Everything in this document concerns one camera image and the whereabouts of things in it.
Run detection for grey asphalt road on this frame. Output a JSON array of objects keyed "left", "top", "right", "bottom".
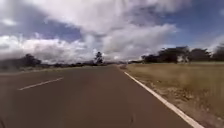
[{"left": 0, "top": 65, "right": 205, "bottom": 128}]

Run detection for white edge line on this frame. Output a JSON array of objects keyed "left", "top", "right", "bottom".
[{"left": 120, "top": 68, "right": 205, "bottom": 128}]

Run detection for row of trees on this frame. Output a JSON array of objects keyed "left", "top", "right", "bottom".
[{"left": 128, "top": 43, "right": 224, "bottom": 64}]

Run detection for dry grass field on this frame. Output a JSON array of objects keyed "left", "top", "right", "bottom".
[{"left": 119, "top": 61, "right": 224, "bottom": 128}]

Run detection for dry grass verge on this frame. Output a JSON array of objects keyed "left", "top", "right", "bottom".
[{"left": 0, "top": 64, "right": 94, "bottom": 76}]

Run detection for dark round tree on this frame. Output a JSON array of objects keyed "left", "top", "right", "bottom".
[{"left": 20, "top": 53, "right": 43, "bottom": 68}]

